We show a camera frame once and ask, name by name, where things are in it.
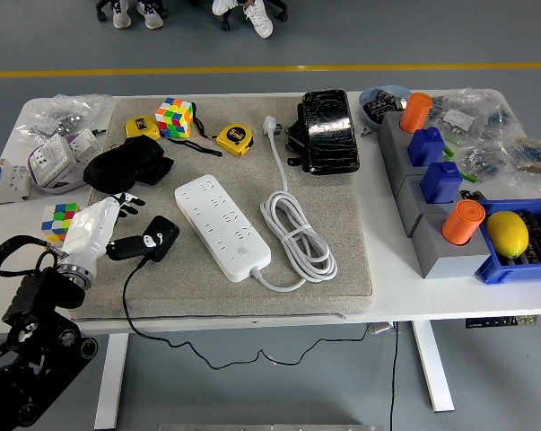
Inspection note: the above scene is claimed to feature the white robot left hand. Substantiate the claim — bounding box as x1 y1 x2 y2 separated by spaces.
59 191 158 273

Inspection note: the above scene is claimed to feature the black plug with cord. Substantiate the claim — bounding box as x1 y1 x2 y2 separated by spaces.
122 215 372 370

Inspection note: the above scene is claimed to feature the white power strip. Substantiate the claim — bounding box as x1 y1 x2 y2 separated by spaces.
174 174 272 284

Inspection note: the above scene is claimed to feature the small colourful puzzle cube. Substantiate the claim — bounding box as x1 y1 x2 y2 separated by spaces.
40 202 81 243

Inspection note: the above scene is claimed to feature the black cloth pouch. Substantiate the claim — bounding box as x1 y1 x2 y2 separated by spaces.
82 136 175 195

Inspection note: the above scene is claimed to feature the large white socket panel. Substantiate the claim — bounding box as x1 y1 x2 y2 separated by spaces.
27 134 77 188

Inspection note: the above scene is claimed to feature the small white socket panel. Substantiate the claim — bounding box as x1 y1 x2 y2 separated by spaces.
67 128 104 159

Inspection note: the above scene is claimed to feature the white circuit breaker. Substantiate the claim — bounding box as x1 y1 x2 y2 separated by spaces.
0 157 32 207

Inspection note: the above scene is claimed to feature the clear bag of metal parts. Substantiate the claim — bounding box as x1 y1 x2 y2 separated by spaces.
25 92 115 138

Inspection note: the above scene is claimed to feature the small yellow tape measure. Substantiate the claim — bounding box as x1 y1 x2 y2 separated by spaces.
125 114 162 141

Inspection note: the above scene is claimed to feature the large colourful puzzle cube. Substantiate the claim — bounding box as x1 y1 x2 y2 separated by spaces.
154 97 195 139

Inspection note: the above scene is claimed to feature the white table leg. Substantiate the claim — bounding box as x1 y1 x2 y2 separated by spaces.
411 321 456 413
93 332 130 430

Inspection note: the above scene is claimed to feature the yellow tape measure 5m print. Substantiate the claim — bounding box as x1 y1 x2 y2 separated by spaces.
215 124 256 158

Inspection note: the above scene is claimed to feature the grey-brown mat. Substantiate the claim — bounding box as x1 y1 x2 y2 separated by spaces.
70 95 373 322

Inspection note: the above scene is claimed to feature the glossy black case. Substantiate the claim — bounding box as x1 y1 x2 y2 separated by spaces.
301 88 361 176

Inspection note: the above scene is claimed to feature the blue bowl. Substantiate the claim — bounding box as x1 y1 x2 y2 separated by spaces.
358 84 414 132

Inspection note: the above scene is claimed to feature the black electronic parts pile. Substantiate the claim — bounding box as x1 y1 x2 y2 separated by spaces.
363 89 408 125

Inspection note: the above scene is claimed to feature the grey socket block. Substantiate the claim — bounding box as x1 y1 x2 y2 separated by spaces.
396 172 467 239
385 141 450 189
377 110 432 156
412 215 495 280

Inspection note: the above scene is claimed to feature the blue block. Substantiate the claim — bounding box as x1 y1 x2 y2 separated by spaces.
420 161 464 205
406 126 447 168

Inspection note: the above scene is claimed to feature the orange cylinder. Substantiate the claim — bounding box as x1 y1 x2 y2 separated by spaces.
399 92 433 134
441 199 485 247

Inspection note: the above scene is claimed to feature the clear bag with white label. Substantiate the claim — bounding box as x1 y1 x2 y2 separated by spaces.
431 89 518 145

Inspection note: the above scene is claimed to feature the clear bag of blue components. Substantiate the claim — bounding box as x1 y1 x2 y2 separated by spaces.
458 134 518 185

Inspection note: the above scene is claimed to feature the blue plastic bin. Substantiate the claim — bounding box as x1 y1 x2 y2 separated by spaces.
474 197 541 286

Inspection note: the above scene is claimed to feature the yellow lemon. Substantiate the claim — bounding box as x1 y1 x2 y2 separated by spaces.
484 210 530 259

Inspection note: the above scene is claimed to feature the black table control panel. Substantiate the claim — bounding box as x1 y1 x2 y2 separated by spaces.
465 315 538 329

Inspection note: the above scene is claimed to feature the clear bag of brown components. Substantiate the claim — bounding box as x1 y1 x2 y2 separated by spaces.
510 129 541 192

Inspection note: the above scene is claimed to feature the black wrist strap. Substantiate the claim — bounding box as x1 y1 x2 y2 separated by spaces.
191 103 218 140
164 136 224 157

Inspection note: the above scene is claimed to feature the white power strip cable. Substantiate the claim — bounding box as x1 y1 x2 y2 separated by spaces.
250 114 339 293

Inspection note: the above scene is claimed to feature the grey metal bracket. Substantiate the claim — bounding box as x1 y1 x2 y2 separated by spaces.
368 321 401 337

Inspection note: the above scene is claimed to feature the black hanging cable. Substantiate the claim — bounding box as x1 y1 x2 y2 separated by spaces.
388 321 401 431

